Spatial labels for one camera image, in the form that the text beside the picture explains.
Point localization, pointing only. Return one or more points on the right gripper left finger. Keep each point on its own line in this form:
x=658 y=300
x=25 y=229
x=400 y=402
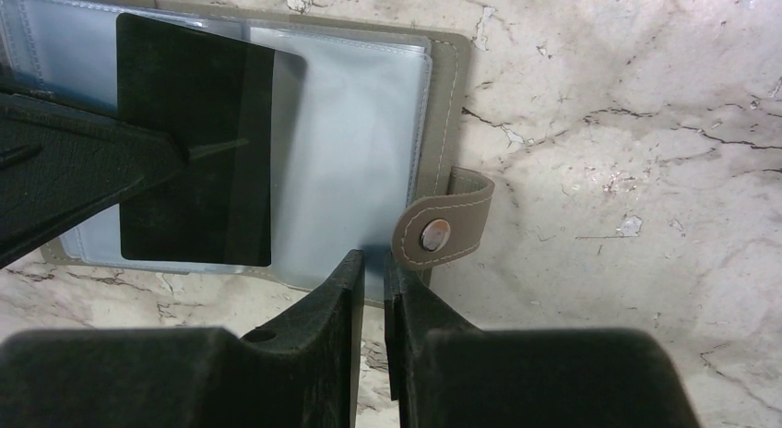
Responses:
x=299 y=369

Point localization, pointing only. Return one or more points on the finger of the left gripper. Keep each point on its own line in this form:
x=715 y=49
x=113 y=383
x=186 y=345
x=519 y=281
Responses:
x=61 y=166

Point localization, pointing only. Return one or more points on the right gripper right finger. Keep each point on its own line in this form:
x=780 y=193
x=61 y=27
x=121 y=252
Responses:
x=446 y=372

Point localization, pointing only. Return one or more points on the black credit card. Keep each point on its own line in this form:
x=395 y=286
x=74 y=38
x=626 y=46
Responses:
x=223 y=101

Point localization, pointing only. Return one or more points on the taupe leather card holder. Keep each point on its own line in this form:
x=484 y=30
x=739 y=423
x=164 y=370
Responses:
x=364 y=165

